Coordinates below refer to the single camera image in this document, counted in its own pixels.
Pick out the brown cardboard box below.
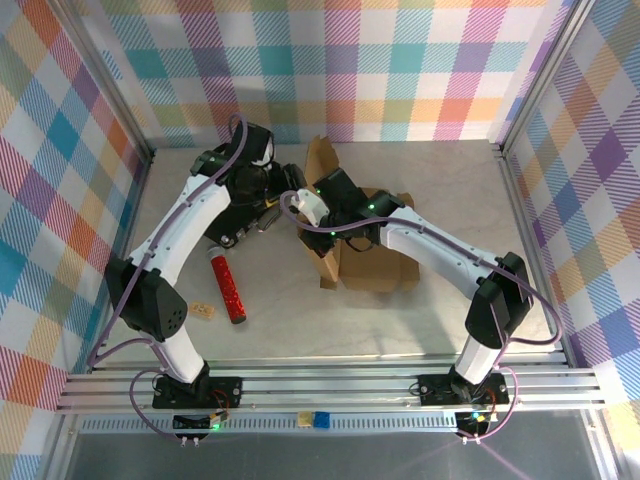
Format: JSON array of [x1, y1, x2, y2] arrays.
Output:
[[296, 135, 421, 295]]

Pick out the black hard case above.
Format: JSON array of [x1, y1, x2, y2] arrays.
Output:
[[207, 162, 307, 249]]

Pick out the red glitter tube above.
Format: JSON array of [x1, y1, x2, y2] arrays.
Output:
[[207, 246, 249, 325]]

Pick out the grey metal plate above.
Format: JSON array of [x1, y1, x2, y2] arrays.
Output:
[[47, 429, 621, 480]]

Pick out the aluminium side rail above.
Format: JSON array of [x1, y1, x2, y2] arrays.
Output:
[[497, 142, 574, 369], [87, 149, 156, 374]]

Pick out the aluminium frame post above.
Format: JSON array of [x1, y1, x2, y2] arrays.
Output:
[[47, 0, 156, 161], [497, 0, 599, 156]]

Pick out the aluminium frame beam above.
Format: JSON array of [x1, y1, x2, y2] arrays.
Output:
[[57, 358, 609, 414]]

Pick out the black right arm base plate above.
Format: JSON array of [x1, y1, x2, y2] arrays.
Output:
[[417, 373, 510, 406]]

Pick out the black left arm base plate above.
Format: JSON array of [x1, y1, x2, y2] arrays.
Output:
[[152, 375, 245, 409]]

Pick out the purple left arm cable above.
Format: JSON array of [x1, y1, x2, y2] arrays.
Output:
[[87, 113, 251, 446]]

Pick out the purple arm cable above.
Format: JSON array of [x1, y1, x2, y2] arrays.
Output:
[[279, 189, 564, 445], [87, 113, 251, 446]]

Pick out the slotted grey cable duct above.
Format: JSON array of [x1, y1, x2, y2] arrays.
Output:
[[79, 413, 464, 435]]

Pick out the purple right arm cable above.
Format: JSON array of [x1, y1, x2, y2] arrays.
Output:
[[279, 189, 564, 445]]

